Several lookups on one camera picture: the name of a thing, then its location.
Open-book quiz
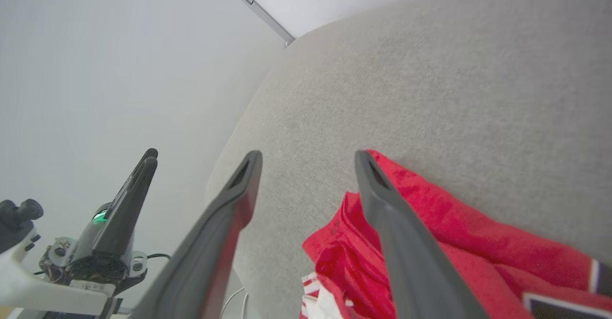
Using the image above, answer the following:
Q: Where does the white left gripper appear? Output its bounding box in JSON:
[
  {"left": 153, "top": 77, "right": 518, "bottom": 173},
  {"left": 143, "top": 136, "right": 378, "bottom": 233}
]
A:
[{"left": 0, "top": 156, "right": 159, "bottom": 318}]

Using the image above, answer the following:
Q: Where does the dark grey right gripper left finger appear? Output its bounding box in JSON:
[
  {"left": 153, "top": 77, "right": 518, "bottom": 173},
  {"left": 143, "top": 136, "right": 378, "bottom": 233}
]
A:
[{"left": 129, "top": 150, "right": 263, "bottom": 319}]

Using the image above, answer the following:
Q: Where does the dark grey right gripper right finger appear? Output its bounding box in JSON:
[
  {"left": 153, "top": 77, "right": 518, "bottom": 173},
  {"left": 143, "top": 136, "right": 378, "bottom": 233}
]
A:
[{"left": 354, "top": 150, "right": 489, "bottom": 319}]

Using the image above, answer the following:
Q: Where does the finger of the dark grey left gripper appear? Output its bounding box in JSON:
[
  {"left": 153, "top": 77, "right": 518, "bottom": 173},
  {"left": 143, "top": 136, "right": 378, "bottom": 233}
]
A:
[{"left": 105, "top": 148, "right": 159, "bottom": 209}]

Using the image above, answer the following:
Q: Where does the red white basketball jersey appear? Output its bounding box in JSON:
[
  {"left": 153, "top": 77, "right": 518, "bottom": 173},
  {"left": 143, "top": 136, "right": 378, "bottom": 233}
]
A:
[{"left": 300, "top": 150, "right": 612, "bottom": 319}]

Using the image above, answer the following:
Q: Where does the grey fabric sofa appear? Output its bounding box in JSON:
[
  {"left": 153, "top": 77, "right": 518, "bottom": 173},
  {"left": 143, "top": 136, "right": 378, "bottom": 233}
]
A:
[{"left": 205, "top": 0, "right": 612, "bottom": 319}]

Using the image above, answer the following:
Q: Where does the thin white cable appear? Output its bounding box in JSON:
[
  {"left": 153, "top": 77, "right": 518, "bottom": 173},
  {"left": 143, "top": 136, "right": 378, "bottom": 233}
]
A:
[{"left": 220, "top": 286, "right": 250, "bottom": 319}]

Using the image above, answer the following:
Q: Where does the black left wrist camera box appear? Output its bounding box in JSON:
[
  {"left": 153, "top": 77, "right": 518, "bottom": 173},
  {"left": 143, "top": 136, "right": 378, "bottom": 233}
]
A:
[{"left": 0, "top": 198, "right": 44, "bottom": 254}]

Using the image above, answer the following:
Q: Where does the grey metal wall strip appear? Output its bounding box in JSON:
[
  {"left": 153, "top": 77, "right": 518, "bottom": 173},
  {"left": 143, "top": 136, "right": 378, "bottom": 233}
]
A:
[{"left": 214, "top": 0, "right": 295, "bottom": 48}]

